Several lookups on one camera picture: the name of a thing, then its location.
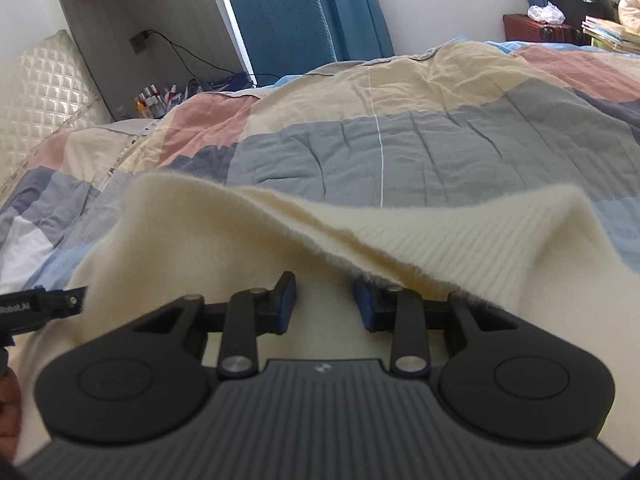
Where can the white desk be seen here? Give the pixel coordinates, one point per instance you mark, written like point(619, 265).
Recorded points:
point(150, 0)

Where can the stack of books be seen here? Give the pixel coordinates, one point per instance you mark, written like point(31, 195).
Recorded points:
point(612, 35)

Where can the blue curtain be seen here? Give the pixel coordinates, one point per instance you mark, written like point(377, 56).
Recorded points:
point(355, 5)

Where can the clear plastic bag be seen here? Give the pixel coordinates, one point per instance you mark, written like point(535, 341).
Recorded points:
point(546, 12)

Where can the cream knit sweater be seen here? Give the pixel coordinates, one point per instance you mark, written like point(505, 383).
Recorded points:
point(150, 240)

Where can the group of small bottles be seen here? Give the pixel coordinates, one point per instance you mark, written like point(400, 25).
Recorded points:
point(155, 102)

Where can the black wall socket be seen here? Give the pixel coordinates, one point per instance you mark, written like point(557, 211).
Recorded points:
point(138, 42)

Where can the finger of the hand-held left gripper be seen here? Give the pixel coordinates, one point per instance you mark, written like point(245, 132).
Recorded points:
point(62, 302)

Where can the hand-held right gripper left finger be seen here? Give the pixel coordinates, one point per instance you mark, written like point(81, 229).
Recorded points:
point(287, 305)

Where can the patchwork quilt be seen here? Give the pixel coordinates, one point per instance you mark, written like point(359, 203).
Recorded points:
point(425, 150)

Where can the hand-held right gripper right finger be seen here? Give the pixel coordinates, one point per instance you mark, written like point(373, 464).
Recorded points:
point(362, 305)

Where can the red suitcase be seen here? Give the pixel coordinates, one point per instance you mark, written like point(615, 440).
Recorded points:
point(540, 32)

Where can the blue chair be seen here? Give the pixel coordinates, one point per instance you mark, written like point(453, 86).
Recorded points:
point(280, 15)

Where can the white quilted headboard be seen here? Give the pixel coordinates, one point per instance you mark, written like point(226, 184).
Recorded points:
point(40, 100)

